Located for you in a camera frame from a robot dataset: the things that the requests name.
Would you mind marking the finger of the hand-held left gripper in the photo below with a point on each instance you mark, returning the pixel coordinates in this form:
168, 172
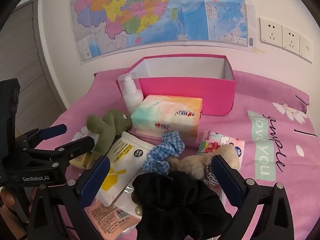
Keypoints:
57, 130
82, 143

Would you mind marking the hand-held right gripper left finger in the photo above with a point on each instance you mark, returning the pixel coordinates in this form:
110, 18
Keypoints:
95, 180

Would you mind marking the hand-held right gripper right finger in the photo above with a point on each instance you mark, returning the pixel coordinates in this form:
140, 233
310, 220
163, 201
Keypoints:
225, 177

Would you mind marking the small yellow packet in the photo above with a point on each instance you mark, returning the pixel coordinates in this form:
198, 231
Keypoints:
80, 161

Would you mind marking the green frog plush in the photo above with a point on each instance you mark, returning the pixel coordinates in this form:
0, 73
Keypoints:
105, 127

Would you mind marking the white yellow wet wipes packet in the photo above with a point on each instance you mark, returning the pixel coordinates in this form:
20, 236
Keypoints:
125, 160

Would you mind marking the floral tissue packet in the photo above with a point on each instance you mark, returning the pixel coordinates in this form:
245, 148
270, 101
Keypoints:
215, 142

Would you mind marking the beige plush bear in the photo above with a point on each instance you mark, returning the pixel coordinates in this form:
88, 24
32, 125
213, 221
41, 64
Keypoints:
190, 163

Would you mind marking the pink spout pouch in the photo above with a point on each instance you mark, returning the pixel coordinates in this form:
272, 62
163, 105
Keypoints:
107, 217

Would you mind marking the clear packet of gold balls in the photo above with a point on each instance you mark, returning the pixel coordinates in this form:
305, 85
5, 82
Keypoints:
136, 200

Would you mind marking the black scrunchie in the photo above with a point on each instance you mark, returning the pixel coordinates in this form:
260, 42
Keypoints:
180, 205

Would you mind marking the blue gingham scrunchie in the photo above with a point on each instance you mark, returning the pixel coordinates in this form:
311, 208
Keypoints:
160, 152

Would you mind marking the pink cardboard box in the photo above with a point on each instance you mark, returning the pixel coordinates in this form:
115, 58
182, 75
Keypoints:
187, 95

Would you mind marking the person's left hand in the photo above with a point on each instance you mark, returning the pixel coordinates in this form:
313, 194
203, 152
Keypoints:
6, 200

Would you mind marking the white pump bottle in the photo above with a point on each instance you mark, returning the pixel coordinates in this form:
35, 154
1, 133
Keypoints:
131, 97

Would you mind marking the grey door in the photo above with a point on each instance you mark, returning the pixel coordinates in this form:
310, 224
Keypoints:
30, 67

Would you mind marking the pink floral bedsheet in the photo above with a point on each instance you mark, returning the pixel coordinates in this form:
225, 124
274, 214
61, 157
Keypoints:
250, 100

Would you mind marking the pastel tissue pack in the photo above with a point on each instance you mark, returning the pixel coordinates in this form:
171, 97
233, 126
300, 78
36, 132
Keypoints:
165, 115

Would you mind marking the colourful wall map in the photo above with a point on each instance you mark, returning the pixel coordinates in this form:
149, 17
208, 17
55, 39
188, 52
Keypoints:
150, 17

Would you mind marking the white wall socket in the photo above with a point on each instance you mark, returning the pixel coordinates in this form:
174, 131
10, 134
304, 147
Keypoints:
291, 40
271, 32
307, 48

